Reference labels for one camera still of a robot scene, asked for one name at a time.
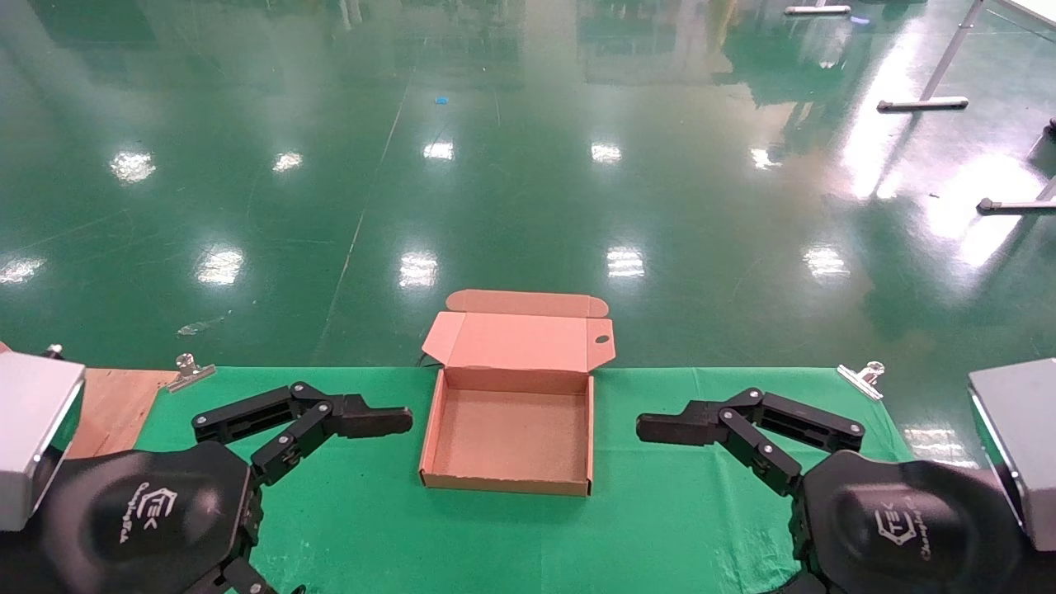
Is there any white table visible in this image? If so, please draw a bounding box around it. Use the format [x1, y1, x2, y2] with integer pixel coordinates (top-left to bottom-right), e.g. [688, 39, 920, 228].
[994, 0, 1056, 32]

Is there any green table cloth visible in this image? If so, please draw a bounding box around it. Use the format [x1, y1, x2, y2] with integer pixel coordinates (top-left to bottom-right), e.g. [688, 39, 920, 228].
[136, 367, 912, 594]

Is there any brown wooden board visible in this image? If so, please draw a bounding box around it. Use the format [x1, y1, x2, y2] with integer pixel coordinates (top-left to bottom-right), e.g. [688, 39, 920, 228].
[64, 367, 178, 460]

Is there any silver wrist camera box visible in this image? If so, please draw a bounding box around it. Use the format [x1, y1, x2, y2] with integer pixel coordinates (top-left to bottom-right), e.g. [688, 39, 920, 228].
[0, 345, 87, 532]
[968, 358, 1056, 552]

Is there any silver metal binder clip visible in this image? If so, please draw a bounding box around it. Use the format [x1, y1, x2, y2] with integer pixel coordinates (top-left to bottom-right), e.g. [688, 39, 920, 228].
[165, 353, 217, 393]
[837, 361, 886, 402]

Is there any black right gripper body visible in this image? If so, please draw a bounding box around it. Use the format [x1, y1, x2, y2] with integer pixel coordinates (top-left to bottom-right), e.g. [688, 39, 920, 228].
[790, 450, 1056, 594]

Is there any open brown cardboard box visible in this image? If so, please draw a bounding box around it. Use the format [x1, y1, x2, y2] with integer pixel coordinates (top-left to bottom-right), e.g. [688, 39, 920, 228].
[419, 289, 616, 497]

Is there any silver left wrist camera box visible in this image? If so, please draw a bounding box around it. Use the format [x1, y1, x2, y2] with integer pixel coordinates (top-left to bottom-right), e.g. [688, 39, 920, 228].
[0, 345, 87, 532]

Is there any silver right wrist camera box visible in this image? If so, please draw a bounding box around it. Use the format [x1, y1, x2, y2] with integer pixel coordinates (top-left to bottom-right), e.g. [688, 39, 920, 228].
[968, 358, 1056, 552]

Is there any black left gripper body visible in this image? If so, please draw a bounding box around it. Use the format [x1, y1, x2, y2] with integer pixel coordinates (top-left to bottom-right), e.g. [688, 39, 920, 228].
[0, 441, 263, 594]

